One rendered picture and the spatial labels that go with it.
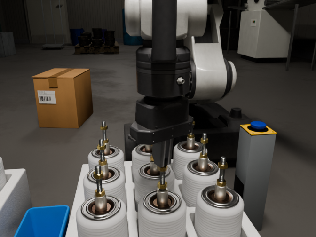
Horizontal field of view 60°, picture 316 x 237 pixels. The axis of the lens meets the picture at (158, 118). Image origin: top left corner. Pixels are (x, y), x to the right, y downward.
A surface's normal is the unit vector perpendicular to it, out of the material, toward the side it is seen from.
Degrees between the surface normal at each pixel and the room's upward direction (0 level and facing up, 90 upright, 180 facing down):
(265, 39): 90
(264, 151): 90
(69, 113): 90
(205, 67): 50
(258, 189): 90
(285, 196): 0
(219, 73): 66
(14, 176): 0
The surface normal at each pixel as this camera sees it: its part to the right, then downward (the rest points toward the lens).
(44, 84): -0.09, 0.33
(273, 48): 0.12, 0.33
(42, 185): 0.00, -0.94
